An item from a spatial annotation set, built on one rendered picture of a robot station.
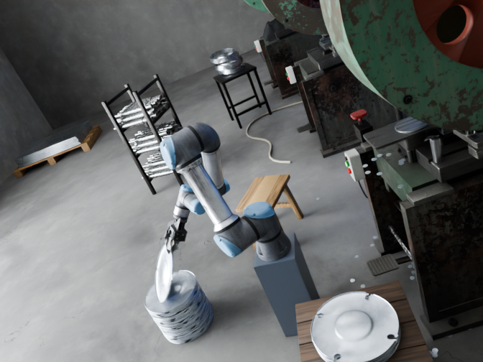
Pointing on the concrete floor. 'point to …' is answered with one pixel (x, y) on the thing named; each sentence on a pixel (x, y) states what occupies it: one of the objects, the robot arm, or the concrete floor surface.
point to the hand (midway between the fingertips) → (169, 251)
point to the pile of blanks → (186, 318)
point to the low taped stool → (270, 194)
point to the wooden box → (394, 293)
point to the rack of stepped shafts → (160, 132)
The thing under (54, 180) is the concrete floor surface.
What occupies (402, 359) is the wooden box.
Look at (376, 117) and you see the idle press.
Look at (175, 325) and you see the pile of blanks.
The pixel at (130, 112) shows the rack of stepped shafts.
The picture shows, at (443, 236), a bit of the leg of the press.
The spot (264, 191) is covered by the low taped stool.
